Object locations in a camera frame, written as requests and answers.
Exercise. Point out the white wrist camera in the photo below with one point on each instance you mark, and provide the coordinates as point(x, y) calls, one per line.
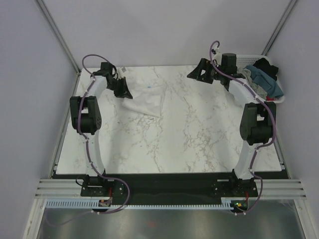
point(121, 71)
point(216, 55)

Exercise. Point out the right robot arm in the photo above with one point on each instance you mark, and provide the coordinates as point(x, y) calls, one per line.
point(257, 126)

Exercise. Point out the black t-shirt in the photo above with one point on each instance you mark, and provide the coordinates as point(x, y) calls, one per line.
point(264, 65)

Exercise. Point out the red garment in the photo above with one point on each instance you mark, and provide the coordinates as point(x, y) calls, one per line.
point(270, 99)

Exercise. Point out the aluminium rail frame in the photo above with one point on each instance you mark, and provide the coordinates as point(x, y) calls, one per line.
point(272, 189)

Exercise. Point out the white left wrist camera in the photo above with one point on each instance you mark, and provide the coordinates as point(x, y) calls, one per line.
point(121, 71)

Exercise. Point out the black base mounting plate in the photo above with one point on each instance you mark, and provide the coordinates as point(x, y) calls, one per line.
point(168, 188)

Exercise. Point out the white plastic laundry basket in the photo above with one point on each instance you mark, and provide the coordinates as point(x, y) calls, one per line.
point(245, 60)

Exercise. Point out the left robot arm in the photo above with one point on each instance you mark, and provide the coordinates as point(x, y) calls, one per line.
point(86, 117)

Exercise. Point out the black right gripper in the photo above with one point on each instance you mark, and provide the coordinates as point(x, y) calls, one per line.
point(203, 64)

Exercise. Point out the teal blue t-shirt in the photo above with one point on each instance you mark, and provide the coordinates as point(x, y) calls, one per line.
point(266, 82)

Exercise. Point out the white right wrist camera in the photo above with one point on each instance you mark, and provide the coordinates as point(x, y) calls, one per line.
point(216, 55)

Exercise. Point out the white t-shirt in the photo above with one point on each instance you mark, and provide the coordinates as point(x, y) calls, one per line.
point(146, 99)

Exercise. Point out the white slotted cable duct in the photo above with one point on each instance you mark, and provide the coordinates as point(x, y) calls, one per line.
point(96, 204)

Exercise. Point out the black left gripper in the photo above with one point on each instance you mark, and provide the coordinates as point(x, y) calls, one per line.
point(123, 92)

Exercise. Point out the grey t-shirt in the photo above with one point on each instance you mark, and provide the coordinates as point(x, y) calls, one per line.
point(248, 76)

